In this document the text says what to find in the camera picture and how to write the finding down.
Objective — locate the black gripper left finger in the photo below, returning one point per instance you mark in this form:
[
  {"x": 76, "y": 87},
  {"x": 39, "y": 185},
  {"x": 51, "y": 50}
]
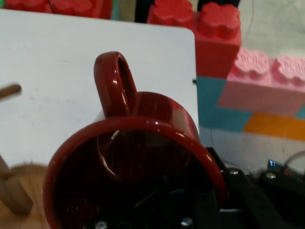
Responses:
[{"x": 181, "y": 207}]

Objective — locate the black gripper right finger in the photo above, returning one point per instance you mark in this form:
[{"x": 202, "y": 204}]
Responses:
[{"x": 262, "y": 202}]

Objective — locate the dark red ceramic mug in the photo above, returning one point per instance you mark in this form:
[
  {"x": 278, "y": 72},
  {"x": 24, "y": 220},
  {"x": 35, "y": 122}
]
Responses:
[{"x": 114, "y": 171}]

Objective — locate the orange foam building block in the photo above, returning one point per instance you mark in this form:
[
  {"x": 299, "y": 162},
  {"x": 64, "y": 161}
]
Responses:
[{"x": 276, "y": 126}]

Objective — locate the teal foam building block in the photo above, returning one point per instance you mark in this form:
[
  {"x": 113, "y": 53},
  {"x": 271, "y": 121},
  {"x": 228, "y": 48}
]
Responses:
[{"x": 214, "y": 109}]

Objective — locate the pink foam building block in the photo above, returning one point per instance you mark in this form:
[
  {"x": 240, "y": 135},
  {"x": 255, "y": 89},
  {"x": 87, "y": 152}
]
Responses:
[{"x": 262, "y": 95}]

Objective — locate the small black table clip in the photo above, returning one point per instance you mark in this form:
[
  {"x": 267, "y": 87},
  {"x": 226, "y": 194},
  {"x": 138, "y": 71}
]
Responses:
[{"x": 194, "y": 81}]

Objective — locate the red foam building block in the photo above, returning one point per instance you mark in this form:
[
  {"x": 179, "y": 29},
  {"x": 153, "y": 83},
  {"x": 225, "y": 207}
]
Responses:
[
  {"x": 66, "y": 7},
  {"x": 212, "y": 45}
]

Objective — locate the wooden mug tree stand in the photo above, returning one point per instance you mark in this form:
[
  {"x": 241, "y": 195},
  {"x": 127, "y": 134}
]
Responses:
[{"x": 14, "y": 198}]

